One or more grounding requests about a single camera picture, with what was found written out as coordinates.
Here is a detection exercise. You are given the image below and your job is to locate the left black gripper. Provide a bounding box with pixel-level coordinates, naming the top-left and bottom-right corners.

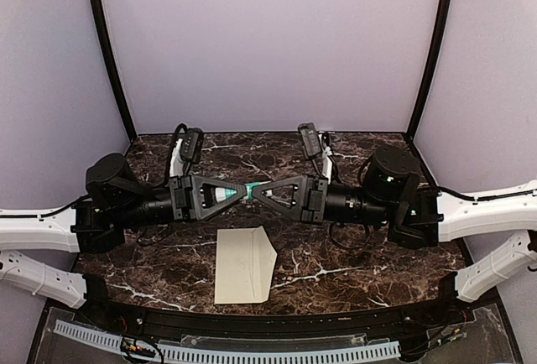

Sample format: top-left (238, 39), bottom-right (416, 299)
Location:
top-left (116, 173), bottom-right (249, 230)

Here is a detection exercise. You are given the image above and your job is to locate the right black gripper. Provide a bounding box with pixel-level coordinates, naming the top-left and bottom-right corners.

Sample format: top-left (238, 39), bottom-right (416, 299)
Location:
top-left (251, 174), bottom-right (394, 227)

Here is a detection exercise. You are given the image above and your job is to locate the green white glue stick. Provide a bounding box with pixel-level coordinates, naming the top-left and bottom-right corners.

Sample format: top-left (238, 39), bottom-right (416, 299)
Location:
top-left (214, 181), bottom-right (268, 202)

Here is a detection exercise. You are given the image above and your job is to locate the cream paper envelope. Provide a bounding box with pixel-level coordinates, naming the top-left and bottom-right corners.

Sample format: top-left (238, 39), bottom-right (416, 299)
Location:
top-left (214, 226), bottom-right (278, 304)

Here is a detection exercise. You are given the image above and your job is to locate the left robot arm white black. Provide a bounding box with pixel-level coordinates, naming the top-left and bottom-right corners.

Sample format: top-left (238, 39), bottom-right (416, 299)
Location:
top-left (1, 153), bottom-right (248, 327)

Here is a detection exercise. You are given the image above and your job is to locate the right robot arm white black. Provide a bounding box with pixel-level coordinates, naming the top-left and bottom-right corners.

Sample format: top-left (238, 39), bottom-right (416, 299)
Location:
top-left (252, 146), bottom-right (536, 325)

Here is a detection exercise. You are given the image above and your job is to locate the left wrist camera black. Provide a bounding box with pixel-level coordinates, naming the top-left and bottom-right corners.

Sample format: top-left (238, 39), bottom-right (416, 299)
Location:
top-left (166, 123), bottom-right (205, 177)

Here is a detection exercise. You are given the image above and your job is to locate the small circuit board with wires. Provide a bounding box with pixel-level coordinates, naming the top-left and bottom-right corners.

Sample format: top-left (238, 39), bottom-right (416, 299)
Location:
top-left (120, 338), bottom-right (157, 359)

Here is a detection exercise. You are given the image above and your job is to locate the white slotted cable duct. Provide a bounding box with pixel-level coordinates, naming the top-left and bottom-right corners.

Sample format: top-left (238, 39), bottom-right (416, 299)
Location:
top-left (54, 320), bottom-right (401, 364)

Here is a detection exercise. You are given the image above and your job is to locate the black front table rail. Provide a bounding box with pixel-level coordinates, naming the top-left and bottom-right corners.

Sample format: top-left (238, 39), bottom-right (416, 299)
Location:
top-left (75, 278), bottom-right (476, 340)

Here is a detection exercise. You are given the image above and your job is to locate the left black frame post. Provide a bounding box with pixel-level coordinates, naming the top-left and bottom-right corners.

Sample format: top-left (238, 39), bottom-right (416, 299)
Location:
top-left (90, 0), bottom-right (138, 143)

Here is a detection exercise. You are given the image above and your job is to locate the black frame post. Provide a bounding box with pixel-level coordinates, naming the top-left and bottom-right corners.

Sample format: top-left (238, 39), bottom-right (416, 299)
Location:
top-left (90, 0), bottom-right (138, 143)
top-left (405, 0), bottom-right (451, 143)

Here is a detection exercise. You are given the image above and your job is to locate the right black frame post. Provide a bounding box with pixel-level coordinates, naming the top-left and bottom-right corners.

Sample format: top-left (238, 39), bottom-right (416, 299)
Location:
top-left (405, 0), bottom-right (451, 143)

